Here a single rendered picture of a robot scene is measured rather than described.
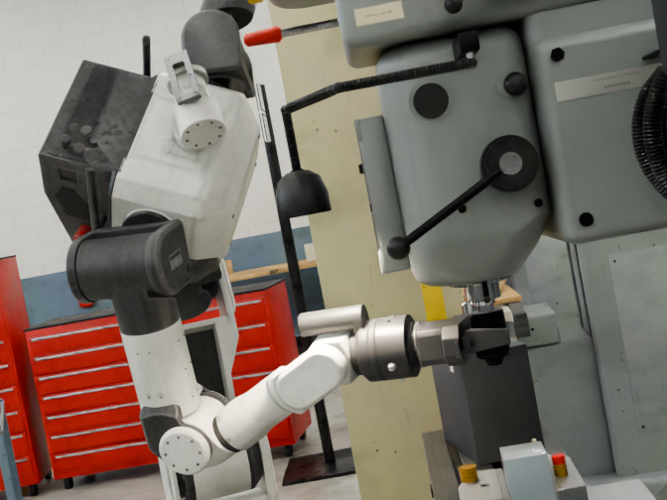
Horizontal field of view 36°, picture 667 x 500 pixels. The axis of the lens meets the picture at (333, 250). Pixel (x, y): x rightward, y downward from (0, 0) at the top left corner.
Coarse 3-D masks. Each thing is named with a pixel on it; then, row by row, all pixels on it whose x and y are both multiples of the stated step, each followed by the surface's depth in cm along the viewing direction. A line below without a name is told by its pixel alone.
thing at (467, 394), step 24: (480, 360) 171; (504, 360) 172; (528, 360) 172; (456, 384) 176; (480, 384) 171; (504, 384) 172; (528, 384) 173; (456, 408) 179; (480, 408) 171; (504, 408) 172; (528, 408) 173; (456, 432) 183; (480, 432) 171; (504, 432) 172; (528, 432) 173; (480, 456) 172
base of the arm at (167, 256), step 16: (144, 224) 152; (160, 224) 150; (176, 224) 150; (80, 240) 149; (160, 240) 144; (176, 240) 149; (160, 256) 143; (176, 256) 148; (160, 272) 143; (176, 272) 148; (192, 272) 153; (160, 288) 144; (176, 288) 147
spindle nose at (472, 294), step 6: (498, 282) 139; (468, 288) 138; (474, 288) 137; (480, 288) 137; (492, 288) 137; (498, 288) 138; (468, 294) 138; (474, 294) 137; (480, 294) 137; (492, 294) 137; (498, 294) 138; (468, 300) 138; (474, 300) 138; (480, 300) 137
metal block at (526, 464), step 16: (512, 448) 126; (528, 448) 125; (544, 448) 124; (512, 464) 122; (528, 464) 122; (544, 464) 122; (512, 480) 122; (528, 480) 122; (544, 480) 122; (512, 496) 122; (528, 496) 122; (544, 496) 122
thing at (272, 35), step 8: (312, 24) 148; (320, 24) 147; (328, 24) 147; (336, 24) 147; (256, 32) 148; (264, 32) 147; (272, 32) 147; (280, 32) 147; (288, 32) 148; (296, 32) 148; (304, 32) 148; (248, 40) 148; (256, 40) 148; (264, 40) 148; (272, 40) 148; (280, 40) 148
